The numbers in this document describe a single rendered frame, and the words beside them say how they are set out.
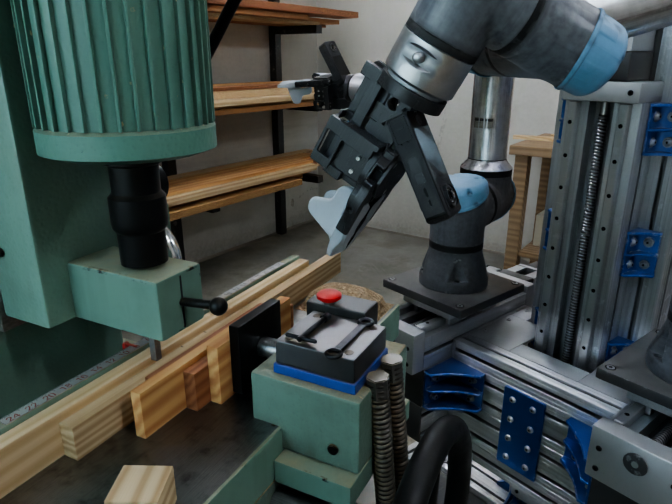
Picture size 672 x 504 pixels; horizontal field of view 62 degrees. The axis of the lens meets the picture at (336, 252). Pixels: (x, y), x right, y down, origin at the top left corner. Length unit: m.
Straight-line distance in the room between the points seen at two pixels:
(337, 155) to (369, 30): 3.76
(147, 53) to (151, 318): 0.27
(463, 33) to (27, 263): 0.51
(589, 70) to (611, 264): 0.60
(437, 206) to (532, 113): 3.28
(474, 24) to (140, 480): 0.49
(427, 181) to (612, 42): 0.20
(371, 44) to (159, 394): 3.83
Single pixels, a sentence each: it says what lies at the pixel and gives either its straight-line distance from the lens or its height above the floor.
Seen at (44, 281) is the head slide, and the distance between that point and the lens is 0.69.
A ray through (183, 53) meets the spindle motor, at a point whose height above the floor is 1.29.
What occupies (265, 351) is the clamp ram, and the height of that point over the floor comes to 0.95.
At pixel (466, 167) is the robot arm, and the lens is 1.29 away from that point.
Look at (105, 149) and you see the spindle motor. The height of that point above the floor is 1.21.
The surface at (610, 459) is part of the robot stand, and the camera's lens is 0.96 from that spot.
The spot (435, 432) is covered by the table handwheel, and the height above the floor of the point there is 0.95.
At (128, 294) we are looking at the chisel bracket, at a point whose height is 1.05.
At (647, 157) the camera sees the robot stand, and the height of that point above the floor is 1.12.
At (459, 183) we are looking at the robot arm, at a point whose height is 1.04.
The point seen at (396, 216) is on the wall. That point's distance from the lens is 4.33.
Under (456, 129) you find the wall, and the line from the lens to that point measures 4.01.
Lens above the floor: 1.29
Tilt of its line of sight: 19 degrees down
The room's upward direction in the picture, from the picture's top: straight up
